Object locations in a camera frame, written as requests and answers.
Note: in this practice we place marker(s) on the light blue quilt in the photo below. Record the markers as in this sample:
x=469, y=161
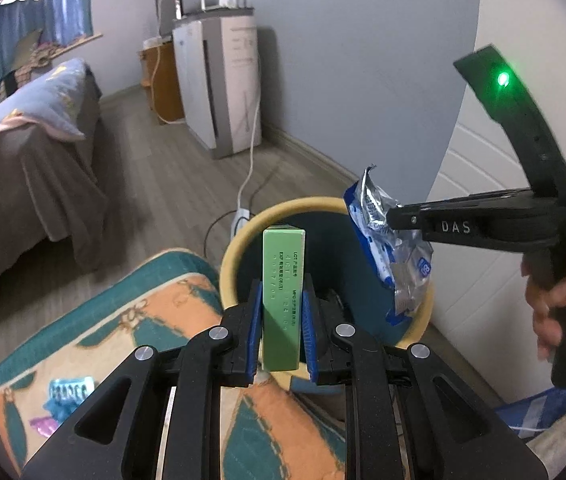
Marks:
x=43, y=100

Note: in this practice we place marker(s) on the green cardboard box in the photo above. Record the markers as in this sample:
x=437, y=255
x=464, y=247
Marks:
x=283, y=300

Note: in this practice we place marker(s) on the blue and silver foil wrapper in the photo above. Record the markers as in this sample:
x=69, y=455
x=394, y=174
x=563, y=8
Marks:
x=408, y=272

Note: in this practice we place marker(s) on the bed with grey cover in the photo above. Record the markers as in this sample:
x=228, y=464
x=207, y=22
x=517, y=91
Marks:
x=18, y=195

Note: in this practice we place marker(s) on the person's right hand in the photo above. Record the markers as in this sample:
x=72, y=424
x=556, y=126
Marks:
x=543, y=325

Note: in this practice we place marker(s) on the wooden windowsill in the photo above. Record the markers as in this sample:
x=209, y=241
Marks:
x=83, y=39

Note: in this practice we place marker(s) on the blue curtain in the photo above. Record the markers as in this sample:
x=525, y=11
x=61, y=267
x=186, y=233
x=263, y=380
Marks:
x=63, y=5

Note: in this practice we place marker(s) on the blue blister packet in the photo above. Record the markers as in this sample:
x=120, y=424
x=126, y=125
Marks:
x=68, y=391

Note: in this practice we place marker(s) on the white air purifier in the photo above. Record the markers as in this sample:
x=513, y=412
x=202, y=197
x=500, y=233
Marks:
x=230, y=80

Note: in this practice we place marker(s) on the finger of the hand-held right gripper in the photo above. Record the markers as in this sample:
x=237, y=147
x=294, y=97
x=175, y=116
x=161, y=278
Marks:
x=488, y=220

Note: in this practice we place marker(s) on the wooden cabinet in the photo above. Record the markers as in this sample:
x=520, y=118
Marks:
x=165, y=85

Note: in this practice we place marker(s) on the white power strip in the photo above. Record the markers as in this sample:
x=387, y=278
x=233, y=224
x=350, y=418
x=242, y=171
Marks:
x=240, y=220

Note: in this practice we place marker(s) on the blue plastic bag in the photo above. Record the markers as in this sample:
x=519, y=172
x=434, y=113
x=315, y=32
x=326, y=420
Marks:
x=538, y=412

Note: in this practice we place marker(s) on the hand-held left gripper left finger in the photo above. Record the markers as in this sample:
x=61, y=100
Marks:
x=256, y=332

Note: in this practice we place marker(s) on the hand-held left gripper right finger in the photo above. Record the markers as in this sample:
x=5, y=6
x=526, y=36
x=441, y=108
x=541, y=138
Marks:
x=308, y=332

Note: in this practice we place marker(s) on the brown cardboard piece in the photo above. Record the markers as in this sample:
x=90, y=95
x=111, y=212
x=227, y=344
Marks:
x=30, y=52

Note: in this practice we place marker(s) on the teal and orange rug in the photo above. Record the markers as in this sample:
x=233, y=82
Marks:
x=173, y=285

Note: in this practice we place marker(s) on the white panelled door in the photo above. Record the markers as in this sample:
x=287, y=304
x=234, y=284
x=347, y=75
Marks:
x=508, y=20

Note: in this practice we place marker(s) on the teal bin with yellow rim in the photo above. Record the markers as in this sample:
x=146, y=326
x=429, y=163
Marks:
x=335, y=260

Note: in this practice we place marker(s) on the purple wrapper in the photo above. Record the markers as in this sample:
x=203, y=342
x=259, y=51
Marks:
x=45, y=425

